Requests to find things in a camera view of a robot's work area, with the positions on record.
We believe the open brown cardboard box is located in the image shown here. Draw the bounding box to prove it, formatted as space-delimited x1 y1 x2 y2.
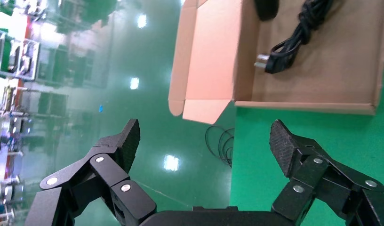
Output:
168 0 384 125

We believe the white storage rack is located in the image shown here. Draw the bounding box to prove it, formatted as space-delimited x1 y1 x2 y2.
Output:
0 28 40 82

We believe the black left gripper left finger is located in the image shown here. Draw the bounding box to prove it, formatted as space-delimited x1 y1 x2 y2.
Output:
25 119 157 226

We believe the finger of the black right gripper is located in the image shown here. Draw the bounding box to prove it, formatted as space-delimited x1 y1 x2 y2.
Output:
254 0 279 21

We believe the black USB cable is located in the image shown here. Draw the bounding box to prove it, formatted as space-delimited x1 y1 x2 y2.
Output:
254 0 335 75

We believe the thin black hanging cable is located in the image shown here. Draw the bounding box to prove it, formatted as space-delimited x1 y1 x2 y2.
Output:
205 124 235 168

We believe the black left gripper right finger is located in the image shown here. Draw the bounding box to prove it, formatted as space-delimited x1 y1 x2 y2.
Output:
270 120 384 226

